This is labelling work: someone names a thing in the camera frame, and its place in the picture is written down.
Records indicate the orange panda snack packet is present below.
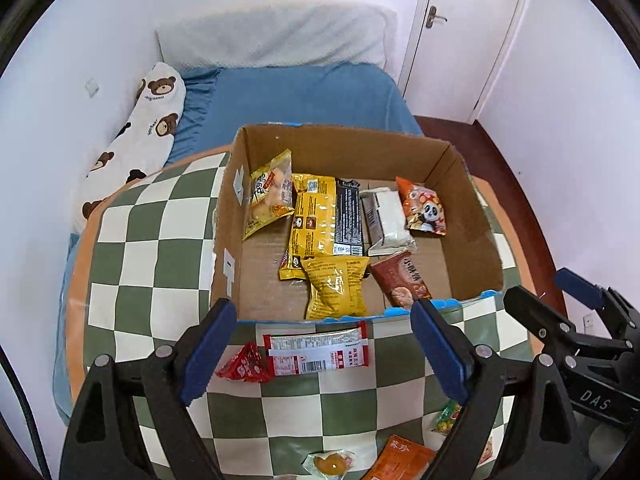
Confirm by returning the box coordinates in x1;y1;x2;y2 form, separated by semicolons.
395;176;448;236

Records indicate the red white snack packet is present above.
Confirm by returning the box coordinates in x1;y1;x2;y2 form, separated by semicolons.
256;321;372;377

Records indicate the large yellow snack packet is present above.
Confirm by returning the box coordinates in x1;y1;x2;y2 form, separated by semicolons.
278;173;337;281

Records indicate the white door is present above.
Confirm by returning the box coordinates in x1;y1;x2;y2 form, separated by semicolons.
397;0;533;123

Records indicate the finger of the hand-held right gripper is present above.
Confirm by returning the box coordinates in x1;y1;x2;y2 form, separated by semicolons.
502;285;626;361
556;267;640;333

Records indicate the flat orange snack packet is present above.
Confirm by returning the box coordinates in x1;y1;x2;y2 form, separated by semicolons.
364;434;437;480

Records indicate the bear print pillow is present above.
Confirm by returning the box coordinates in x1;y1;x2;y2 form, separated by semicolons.
70;62;187;233

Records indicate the cardboard box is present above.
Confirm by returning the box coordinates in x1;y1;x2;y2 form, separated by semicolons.
210;122;505;322

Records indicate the puffy yellow snack packet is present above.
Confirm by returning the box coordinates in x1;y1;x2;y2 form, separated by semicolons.
300;255;371;321

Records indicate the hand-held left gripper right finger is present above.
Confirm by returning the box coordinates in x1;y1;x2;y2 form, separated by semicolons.
410;299;592;480

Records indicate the black bar snack packet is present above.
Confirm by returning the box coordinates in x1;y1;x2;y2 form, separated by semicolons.
334;178;365;257

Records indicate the black cable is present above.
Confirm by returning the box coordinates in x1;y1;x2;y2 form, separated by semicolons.
0;345;51;480

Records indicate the small clear pastry packet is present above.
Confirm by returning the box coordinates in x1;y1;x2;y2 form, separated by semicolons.
302;450;357;478

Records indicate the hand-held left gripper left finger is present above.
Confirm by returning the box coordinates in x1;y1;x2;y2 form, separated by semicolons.
59;299;238;480

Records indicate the bed with blue sheet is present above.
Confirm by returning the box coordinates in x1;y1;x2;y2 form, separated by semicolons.
52;62;426;426

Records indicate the brown snack packet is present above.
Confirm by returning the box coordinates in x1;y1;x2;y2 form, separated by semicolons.
369;251;433;311

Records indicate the white bar snack packet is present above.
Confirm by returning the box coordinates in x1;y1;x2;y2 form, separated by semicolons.
359;186;417;260

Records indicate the green white checkered mat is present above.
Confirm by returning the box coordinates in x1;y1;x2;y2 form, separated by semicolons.
67;147;531;480

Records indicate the grey white pillow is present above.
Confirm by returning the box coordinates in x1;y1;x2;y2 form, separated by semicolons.
155;4;398;71

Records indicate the green snack packet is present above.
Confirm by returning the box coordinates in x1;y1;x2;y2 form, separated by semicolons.
431;400;463;436

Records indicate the small red snack packet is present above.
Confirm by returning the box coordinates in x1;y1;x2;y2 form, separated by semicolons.
216;341;273;385

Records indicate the yellow bun snack packet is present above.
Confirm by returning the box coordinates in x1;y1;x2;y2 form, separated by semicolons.
242;149;296;241

